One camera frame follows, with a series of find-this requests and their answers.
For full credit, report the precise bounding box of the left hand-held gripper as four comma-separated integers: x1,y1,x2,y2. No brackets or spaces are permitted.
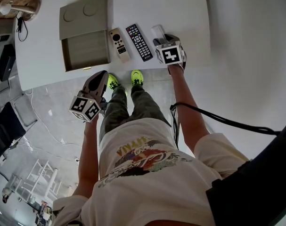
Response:
68,70,109,123

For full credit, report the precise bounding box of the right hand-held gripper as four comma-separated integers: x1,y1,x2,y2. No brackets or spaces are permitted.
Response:
152,33,188,68

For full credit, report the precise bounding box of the white remote control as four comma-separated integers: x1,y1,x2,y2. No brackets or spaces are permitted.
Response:
151,24,166,43

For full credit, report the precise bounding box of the black remote control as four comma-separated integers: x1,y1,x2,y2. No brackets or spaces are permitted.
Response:
125,24,154,63

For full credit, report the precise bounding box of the gold remote control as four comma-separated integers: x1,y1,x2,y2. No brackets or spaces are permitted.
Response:
109,27,131,64

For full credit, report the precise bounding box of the grey storage box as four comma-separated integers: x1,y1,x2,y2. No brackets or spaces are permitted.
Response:
59,0,111,73

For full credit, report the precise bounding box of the person's right forearm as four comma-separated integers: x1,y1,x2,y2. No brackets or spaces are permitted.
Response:
168,64,211,154

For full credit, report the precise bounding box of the person's left forearm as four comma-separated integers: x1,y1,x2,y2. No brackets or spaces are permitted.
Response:
73,119,100,197

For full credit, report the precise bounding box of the black metal cash box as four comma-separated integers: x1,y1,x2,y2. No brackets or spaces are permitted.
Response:
0,43,16,82

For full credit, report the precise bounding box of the person's left neon shoe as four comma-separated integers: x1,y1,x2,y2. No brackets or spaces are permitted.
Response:
107,73,121,90

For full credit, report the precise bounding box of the person's neon shoe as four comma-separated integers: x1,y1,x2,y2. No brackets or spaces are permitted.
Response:
131,69,144,87
107,73,121,90

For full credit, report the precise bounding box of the person's right neon shoe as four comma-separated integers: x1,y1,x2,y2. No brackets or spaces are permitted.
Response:
131,69,144,87

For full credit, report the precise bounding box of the black office chair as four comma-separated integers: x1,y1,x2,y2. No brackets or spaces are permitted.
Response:
0,102,38,160

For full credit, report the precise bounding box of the silver desk lamp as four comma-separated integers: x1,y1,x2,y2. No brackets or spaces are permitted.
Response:
0,0,41,22

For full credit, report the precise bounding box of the grey wooden shelf unit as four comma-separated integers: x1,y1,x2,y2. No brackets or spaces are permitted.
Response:
0,17,16,47

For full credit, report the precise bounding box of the white metal rack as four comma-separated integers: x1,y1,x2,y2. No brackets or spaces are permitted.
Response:
8,159,62,203

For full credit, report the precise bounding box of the person's white printed T-shirt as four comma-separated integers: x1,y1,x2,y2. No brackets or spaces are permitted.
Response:
52,118,249,226

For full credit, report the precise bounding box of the white floor cable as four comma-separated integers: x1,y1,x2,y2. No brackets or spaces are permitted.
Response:
26,88,81,147

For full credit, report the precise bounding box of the black power adapter cable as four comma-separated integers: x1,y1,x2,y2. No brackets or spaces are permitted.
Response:
15,12,28,42

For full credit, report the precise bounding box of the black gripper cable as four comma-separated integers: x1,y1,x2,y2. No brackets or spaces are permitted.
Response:
170,102,281,150

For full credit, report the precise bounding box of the black body-worn camera rig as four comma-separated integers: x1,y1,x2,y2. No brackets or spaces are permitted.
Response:
205,122,286,225

